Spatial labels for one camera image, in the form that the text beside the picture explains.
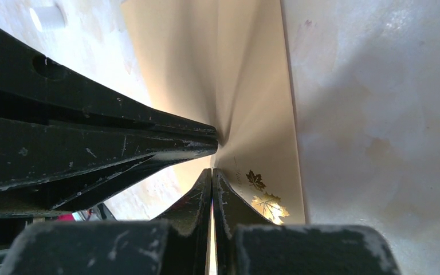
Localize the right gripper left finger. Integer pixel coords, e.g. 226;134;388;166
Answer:
0;169;212;274

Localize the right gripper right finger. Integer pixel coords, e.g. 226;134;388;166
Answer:
212;169;400;274

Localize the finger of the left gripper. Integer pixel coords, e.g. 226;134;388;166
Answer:
0;29;217;138
0;118;218;218

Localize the white glue stick cap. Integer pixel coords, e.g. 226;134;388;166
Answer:
29;5;67;32

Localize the brown kraft envelope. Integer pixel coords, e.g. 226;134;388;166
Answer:
121;1;305;225

